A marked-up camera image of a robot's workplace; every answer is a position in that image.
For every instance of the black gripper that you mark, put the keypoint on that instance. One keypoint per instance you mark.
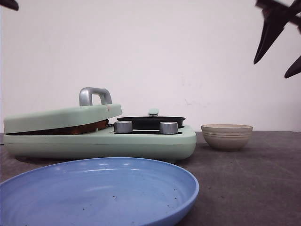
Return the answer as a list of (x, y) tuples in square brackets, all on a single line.
[(276, 15)]

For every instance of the blue ceramic plate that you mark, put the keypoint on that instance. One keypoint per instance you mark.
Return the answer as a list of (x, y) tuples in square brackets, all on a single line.
[(99, 192)]

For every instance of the left silver control knob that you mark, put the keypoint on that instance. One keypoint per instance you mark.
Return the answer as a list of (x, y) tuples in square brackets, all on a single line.
[(123, 127)]

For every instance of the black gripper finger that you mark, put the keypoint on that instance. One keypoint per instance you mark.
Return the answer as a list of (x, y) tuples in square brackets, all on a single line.
[(10, 4)]

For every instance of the right silver control knob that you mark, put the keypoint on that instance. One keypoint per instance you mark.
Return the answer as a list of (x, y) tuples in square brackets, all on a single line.
[(168, 127)]

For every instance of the mint green breakfast maker base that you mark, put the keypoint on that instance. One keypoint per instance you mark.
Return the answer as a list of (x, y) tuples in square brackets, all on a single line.
[(106, 143)]

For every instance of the black round frying pan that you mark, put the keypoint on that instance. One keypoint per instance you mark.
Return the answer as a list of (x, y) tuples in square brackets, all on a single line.
[(151, 122)]

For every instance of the beige ceramic bowl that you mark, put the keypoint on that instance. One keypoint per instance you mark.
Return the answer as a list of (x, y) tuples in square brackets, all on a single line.
[(227, 137)]

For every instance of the white bread slice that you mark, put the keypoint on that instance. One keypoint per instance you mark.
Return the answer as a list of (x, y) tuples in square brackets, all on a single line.
[(74, 130)]

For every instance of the silver control knob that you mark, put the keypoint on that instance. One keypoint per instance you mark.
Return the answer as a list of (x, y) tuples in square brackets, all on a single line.
[(123, 127), (168, 127)]

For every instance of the breakfast maker hinged lid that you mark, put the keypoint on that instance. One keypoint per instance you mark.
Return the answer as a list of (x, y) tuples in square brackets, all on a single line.
[(95, 104)]

